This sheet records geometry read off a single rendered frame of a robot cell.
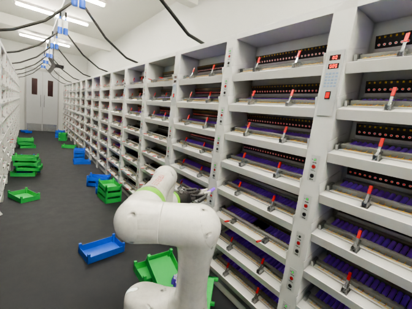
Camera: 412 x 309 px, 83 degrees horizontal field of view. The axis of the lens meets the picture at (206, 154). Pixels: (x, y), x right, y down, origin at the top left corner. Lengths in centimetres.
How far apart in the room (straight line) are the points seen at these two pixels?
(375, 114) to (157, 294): 104
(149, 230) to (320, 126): 88
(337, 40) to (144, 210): 105
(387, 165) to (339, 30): 60
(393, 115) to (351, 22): 43
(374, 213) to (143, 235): 87
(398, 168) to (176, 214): 82
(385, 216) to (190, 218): 77
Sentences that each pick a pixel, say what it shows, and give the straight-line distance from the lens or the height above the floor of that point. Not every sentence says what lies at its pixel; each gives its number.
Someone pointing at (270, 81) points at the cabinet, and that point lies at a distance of 165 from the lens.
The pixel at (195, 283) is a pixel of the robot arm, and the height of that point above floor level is 73.
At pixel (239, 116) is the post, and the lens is 168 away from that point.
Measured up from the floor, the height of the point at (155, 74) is 162.
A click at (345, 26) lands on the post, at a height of 165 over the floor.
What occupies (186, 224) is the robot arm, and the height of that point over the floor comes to 94.
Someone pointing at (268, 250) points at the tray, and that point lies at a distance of 144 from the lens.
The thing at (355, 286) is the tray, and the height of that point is 57.
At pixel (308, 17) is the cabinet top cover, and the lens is 138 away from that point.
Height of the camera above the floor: 121
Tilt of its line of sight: 9 degrees down
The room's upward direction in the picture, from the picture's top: 7 degrees clockwise
